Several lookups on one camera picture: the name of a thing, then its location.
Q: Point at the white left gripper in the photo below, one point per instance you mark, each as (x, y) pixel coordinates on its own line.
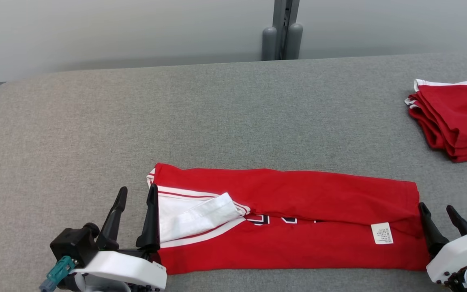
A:
(124, 267)

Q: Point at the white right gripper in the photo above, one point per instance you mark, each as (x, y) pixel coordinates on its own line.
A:
(456, 253)

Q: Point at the red shorts with white stripe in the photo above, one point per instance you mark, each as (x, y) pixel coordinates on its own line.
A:
(456, 117)

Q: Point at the red white basketball jersey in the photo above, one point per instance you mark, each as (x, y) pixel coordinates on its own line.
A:
(298, 247)

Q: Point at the grey cylindrical partition foot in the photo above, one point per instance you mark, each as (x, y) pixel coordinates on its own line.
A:
(269, 44)
(294, 42)

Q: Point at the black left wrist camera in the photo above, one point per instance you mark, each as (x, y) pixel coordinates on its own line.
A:
(73, 243)

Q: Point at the grey metal partition post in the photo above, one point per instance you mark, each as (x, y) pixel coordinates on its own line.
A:
(286, 16)

